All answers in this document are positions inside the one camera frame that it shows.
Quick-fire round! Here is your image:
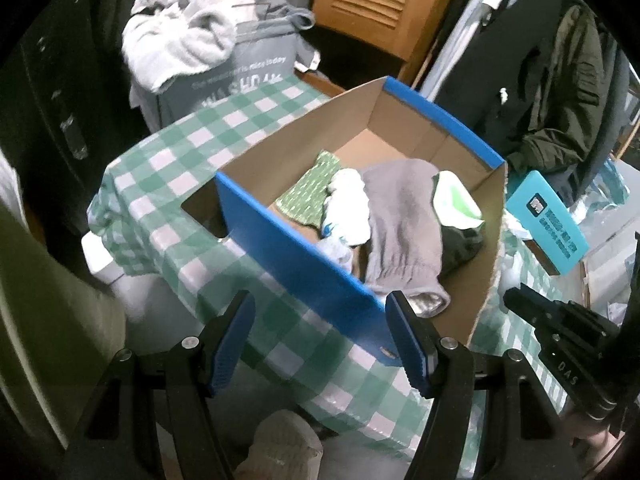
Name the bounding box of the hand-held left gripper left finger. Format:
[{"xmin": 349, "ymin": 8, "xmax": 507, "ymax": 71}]
[{"xmin": 60, "ymin": 290, "xmax": 257, "ymax": 480}]

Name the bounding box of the olive green jacket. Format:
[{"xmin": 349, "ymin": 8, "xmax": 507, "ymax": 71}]
[{"xmin": 505, "ymin": 2, "xmax": 608, "ymax": 206}]

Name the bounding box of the grey hoodie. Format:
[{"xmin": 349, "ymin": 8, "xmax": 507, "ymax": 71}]
[{"xmin": 227, "ymin": 0, "xmax": 321, "ymax": 73}]

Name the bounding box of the white cloth bundle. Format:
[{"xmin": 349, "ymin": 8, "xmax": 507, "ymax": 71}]
[{"xmin": 320, "ymin": 167, "xmax": 373, "ymax": 248}]

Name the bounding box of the blue cardboard box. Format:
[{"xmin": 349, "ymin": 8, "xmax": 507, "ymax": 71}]
[{"xmin": 181, "ymin": 76, "xmax": 508, "ymax": 366}]

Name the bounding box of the grey towel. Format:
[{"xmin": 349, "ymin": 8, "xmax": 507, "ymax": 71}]
[{"xmin": 121, "ymin": 0, "xmax": 238, "ymax": 93}]

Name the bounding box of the grey printed laundry bag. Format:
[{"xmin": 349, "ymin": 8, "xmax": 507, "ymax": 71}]
[{"xmin": 130, "ymin": 35, "xmax": 301, "ymax": 131}]

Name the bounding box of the light green cloth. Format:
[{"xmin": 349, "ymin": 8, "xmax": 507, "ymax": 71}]
[{"xmin": 432, "ymin": 170, "xmax": 486, "ymax": 228}]

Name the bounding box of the beige slipper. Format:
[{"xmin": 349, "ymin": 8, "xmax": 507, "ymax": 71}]
[{"xmin": 235, "ymin": 409, "xmax": 325, "ymax": 480}]

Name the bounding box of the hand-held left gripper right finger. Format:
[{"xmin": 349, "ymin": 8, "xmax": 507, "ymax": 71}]
[{"xmin": 385, "ymin": 291, "xmax": 583, "ymax": 480}]

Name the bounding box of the wooden louvred wardrobe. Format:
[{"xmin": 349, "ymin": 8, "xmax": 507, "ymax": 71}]
[{"xmin": 162, "ymin": 0, "xmax": 476, "ymax": 101}]

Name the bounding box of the person's right hand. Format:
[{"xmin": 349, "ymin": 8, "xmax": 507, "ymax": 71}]
[{"xmin": 567, "ymin": 405, "xmax": 626, "ymax": 466}]

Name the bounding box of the green checked tablecloth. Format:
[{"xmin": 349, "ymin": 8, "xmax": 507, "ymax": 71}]
[{"xmin": 87, "ymin": 77, "xmax": 571, "ymax": 476}]

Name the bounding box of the light blue sock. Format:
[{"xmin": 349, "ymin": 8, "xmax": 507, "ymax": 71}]
[{"xmin": 317, "ymin": 237, "xmax": 355, "ymax": 268}]

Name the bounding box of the clear plastic bag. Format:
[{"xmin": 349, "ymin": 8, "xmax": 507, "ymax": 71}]
[{"xmin": 570, "ymin": 157, "xmax": 640, "ymax": 321}]

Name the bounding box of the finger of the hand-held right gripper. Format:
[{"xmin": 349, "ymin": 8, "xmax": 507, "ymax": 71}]
[
  {"xmin": 502, "ymin": 289, "xmax": 548, "ymax": 331},
  {"xmin": 517, "ymin": 282, "xmax": 568, "ymax": 313}
]

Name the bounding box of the black jacket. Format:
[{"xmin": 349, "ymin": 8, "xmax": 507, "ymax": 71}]
[{"xmin": 432, "ymin": 0, "xmax": 561, "ymax": 151}]

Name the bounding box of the teal printed box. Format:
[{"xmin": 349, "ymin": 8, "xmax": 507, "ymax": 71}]
[{"xmin": 506, "ymin": 170, "xmax": 586, "ymax": 277}]

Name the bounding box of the dark green cloth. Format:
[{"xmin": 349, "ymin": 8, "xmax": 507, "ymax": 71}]
[{"xmin": 440, "ymin": 225, "xmax": 486, "ymax": 278}]

